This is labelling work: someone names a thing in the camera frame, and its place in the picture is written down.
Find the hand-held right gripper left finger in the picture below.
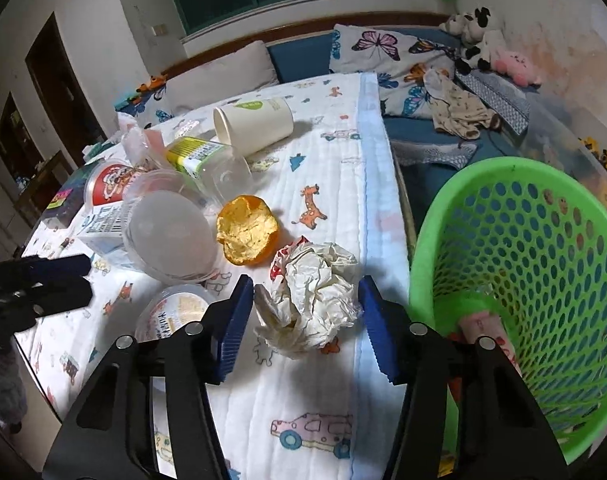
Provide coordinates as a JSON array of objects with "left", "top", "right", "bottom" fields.
[{"left": 41, "top": 274, "right": 257, "bottom": 480}]

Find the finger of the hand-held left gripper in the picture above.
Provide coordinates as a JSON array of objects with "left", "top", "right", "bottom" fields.
[
  {"left": 8, "top": 280, "right": 93, "bottom": 331},
  {"left": 21, "top": 254, "right": 91, "bottom": 281}
]

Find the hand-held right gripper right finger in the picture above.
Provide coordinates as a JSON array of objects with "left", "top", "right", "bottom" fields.
[{"left": 357, "top": 275, "right": 569, "bottom": 480}]

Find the white carton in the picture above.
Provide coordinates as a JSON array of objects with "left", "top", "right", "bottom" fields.
[{"left": 76, "top": 200, "right": 134, "bottom": 268}]

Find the white yogurt cup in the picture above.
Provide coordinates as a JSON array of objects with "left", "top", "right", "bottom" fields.
[{"left": 134, "top": 284, "right": 224, "bottom": 346}]

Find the white paper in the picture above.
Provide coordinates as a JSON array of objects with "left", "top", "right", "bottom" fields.
[{"left": 254, "top": 236, "right": 361, "bottom": 361}]

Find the green plastic basket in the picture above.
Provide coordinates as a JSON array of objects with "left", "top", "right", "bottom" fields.
[{"left": 408, "top": 156, "right": 607, "bottom": 466}]

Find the red lidded cup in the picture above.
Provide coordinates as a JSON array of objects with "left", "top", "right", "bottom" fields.
[{"left": 84, "top": 158, "right": 144, "bottom": 208}]

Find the orange peel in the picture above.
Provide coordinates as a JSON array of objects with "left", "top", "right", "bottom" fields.
[{"left": 215, "top": 195, "right": 280, "bottom": 267}]

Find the clear plastic dome lid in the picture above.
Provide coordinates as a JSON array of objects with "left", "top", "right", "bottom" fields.
[{"left": 122, "top": 169, "right": 224, "bottom": 283}]

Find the clear plastic bag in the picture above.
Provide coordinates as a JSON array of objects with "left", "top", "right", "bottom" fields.
[{"left": 116, "top": 112, "right": 167, "bottom": 171}]

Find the white paper cup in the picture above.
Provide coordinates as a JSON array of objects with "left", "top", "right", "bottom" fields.
[{"left": 212, "top": 97, "right": 295, "bottom": 157}]

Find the person's left hand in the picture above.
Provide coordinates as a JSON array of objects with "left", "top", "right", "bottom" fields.
[{"left": 0, "top": 352, "right": 27, "bottom": 433}]

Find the dark box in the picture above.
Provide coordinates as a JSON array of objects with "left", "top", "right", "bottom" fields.
[{"left": 41, "top": 160, "right": 104, "bottom": 228}]

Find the pink wrapper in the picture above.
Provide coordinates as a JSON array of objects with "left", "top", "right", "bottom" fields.
[{"left": 458, "top": 310, "right": 527, "bottom": 376}]

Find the cartoon print pillow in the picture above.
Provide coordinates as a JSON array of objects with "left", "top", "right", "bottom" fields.
[{"left": 114, "top": 75, "right": 174, "bottom": 128}]

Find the cartoon printed white blanket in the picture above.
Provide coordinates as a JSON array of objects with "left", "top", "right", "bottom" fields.
[{"left": 14, "top": 72, "right": 419, "bottom": 480}]

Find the dark wooden door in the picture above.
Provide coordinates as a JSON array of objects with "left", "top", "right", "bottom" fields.
[{"left": 26, "top": 12, "right": 107, "bottom": 151}]

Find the small grey patterned cloth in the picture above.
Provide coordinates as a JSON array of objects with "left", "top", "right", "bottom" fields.
[{"left": 396, "top": 140, "right": 479, "bottom": 168}]

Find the beige printed clothing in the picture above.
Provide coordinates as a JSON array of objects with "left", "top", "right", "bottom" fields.
[{"left": 423, "top": 67, "right": 501, "bottom": 140}]

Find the beige pillow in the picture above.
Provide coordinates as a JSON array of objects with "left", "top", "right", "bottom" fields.
[{"left": 161, "top": 40, "right": 279, "bottom": 111}]

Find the grey patterned folded cloth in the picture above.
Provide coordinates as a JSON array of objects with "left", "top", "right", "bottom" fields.
[{"left": 456, "top": 67, "right": 531, "bottom": 136}]

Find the clear plastic storage box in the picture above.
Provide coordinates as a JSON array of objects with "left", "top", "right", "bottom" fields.
[{"left": 518, "top": 90, "right": 607, "bottom": 211}]

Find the pile of yellow toy vehicles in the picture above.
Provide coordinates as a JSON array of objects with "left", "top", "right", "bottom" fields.
[{"left": 581, "top": 135, "right": 607, "bottom": 186}]

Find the blue bed mattress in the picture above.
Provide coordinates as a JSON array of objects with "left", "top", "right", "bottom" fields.
[{"left": 266, "top": 25, "right": 539, "bottom": 241}]

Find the butterfly print pillow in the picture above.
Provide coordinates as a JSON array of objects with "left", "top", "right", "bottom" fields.
[{"left": 328, "top": 23, "right": 459, "bottom": 120}]

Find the pink plush toy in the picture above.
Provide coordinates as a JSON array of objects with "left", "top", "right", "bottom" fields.
[{"left": 491, "top": 49, "right": 543, "bottom": 86}]

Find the black and white cow plush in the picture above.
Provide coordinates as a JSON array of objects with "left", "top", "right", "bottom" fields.
[{"left": 456, "top": 7, "right": 507, "bottom": 73}]

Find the white plush toy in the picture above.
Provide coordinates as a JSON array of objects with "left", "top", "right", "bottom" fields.
[{"left": 439, "top": 12, "right": 477, "bottom": 43}]

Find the brown wooden rail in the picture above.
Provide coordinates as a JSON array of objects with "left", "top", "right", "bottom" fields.
[{"left": 161, "top": 10, "right": 454, "bottom": 76}]

